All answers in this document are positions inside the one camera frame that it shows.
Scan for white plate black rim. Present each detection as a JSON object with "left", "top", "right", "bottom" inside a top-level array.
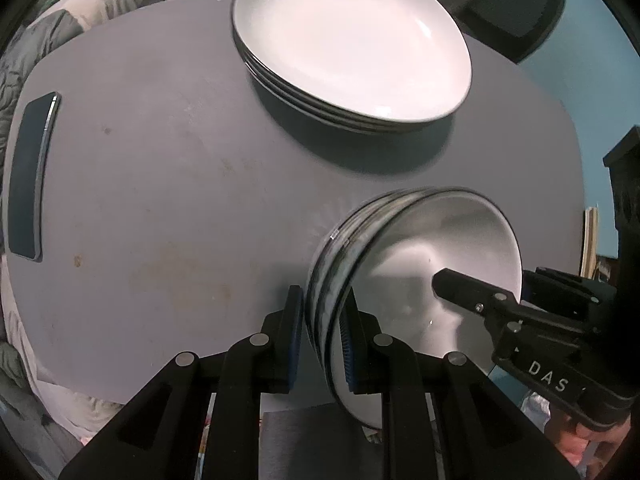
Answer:
[
  {"left": 250, "top": 65, "right": 421, "bottom": 136},
  {"left": 231, "top": 0, "right": 473, "bottom": 123},
  {"left": 240, "top": 50, "right": 436, "bottom": 133},
  {"left": 234, "top": 35, "right": 451, "bottom": 128}
]

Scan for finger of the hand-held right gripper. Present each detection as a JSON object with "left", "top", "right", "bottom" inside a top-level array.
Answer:
[
  {"left": 431, "top": 267, "right": 531, "bottom": 321},
  {"left": 522, "top": 267, "right": 617, "bottom": 332}
]

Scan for grey comforter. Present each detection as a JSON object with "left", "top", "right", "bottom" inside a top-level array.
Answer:
[{"left": 0, "top": 10, "right": 86, "bottom": 478}]

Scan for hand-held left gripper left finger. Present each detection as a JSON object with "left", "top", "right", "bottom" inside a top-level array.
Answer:
[{"left": 59, "top": 285, "right": 306, "bottom": 480}]

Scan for person's right hand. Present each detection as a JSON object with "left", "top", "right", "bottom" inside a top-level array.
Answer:
[{"left": 545, "top": 402, "right": 633, "bottom": 468}]

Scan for white bowl black rim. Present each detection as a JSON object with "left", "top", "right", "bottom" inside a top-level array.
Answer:
[
  {"left": 327, "top": 189, "right": 524, "bottom": 431},
  {"left": 306, "top": 187, "right": 436, "bottom": 411}
]

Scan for black office chair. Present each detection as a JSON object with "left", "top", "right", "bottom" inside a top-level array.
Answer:
[{"left": 145, "top": 0, "right": 567, "bottom": 65}]

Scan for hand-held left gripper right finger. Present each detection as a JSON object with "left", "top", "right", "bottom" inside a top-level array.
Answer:
[{"left": 337, "top": 295, "right": 581, "bottom": 480}]

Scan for wooden slats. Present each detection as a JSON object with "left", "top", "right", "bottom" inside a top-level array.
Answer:
[{"left": 582, "top": 206, "right": 601, "bottom": 281}]

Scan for grey cloth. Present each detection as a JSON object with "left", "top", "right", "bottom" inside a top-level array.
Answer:
[{"left": 260, "top": 407, "right": 383, "bottom": 480}]

